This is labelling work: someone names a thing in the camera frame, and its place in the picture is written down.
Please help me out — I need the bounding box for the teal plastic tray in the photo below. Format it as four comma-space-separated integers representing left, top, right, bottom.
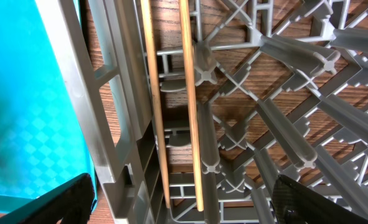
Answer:
0, 0, 95, 213

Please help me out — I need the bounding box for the grey dish rack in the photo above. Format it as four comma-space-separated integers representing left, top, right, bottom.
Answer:
37, 1, 368, 223

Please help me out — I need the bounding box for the wooden chopstick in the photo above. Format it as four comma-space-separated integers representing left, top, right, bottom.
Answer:
178, 0, 204, 212
140, 0, 171, 208

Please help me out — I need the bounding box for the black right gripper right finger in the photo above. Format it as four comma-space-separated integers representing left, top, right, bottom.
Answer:
272, 174, 368, 224

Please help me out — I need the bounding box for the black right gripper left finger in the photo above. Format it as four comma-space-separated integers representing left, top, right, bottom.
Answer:
0, 173, 96, 224

